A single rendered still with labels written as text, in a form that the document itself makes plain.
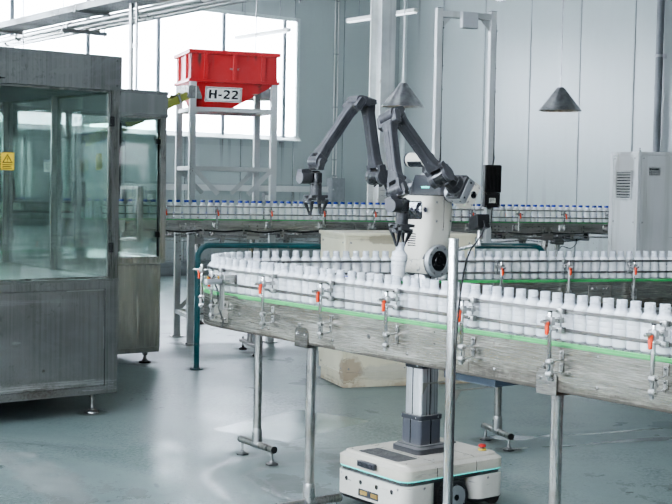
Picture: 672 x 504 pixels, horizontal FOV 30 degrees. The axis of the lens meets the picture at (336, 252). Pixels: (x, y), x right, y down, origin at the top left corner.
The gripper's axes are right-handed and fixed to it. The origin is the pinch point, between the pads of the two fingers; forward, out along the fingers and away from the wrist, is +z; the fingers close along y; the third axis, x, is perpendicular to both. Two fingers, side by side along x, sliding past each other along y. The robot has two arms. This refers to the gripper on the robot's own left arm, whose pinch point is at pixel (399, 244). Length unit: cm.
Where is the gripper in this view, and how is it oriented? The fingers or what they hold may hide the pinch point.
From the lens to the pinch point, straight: 546.2
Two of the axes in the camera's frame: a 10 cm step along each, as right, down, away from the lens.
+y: 8.3, 0.0, 5.6
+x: -5.6, -1.2, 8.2
